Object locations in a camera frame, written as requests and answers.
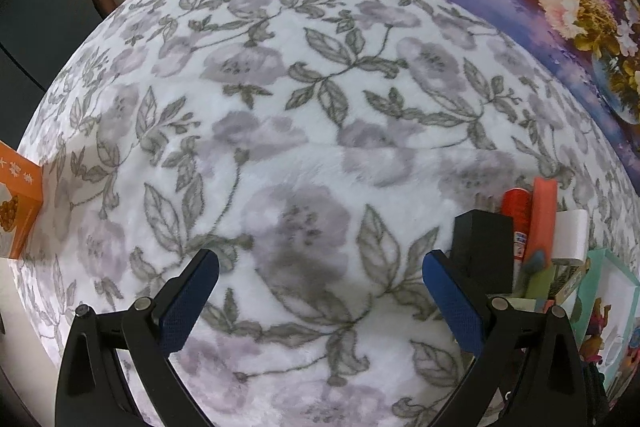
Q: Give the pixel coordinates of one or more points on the orange cardboard box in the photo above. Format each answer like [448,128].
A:
[20,207]

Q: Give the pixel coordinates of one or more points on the red glue stick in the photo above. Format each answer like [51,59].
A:
[517,217]

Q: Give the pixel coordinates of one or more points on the dark wardrobe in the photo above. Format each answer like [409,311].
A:
[40,32]

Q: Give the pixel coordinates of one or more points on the white charger plug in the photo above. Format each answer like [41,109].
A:
[570,232]

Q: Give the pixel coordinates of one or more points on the grey floral blanket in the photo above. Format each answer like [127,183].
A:
[280,147]

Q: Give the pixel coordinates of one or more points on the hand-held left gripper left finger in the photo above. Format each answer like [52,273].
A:
[187,302]

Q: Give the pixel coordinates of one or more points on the black small box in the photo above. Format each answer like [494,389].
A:
[482,247]

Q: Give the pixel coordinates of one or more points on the brown bear figurine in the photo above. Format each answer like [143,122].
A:
[600,319]

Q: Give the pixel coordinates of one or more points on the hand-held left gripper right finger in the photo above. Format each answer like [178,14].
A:
[452,302]

